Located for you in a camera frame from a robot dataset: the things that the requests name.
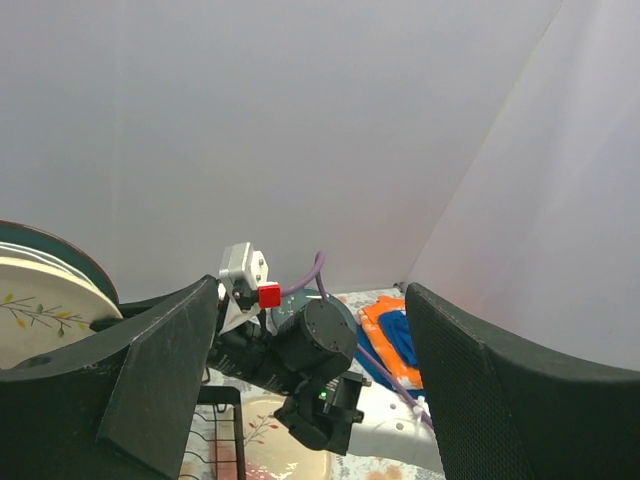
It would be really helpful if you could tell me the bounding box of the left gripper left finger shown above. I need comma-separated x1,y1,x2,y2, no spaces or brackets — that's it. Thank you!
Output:
1,276,219,479

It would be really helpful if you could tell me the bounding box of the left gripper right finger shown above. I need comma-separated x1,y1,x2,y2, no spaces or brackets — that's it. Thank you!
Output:
405,283,639,479

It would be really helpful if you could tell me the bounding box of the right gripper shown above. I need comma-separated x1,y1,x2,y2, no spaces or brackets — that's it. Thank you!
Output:
89,288,280,385

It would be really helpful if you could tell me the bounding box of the cream green plate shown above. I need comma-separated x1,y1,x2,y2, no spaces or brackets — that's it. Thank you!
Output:
0,257,122,370

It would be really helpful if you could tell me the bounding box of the black wire dish rack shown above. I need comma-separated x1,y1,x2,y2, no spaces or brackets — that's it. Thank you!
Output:
179,384,246,480

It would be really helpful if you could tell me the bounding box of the large dark teal plate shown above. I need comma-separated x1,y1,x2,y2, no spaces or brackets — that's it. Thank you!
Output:
1,220,119,304

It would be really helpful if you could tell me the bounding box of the small teal plate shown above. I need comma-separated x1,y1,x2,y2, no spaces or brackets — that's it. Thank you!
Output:
267,288,322,334

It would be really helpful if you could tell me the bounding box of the white bowl plate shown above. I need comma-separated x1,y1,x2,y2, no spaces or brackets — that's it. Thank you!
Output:
1,242,95,287

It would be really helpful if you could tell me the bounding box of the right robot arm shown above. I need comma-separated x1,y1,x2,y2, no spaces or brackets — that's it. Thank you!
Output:
207,289,444,473

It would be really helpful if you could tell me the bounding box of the orange floral cloth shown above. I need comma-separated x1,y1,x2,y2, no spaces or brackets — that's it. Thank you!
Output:
358,296,424,397

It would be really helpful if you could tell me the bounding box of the blue folded cloth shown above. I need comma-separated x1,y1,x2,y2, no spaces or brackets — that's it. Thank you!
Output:
378,310,418,369

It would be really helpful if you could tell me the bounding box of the pink cream plate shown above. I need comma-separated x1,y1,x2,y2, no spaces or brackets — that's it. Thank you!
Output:
241,395,331,480

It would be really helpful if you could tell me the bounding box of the dark blue cloth underneath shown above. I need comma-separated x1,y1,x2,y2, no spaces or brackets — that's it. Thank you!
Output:
355,344,396,391

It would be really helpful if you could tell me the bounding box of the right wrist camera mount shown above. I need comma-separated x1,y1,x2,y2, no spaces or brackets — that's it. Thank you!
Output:
218,242,282,334

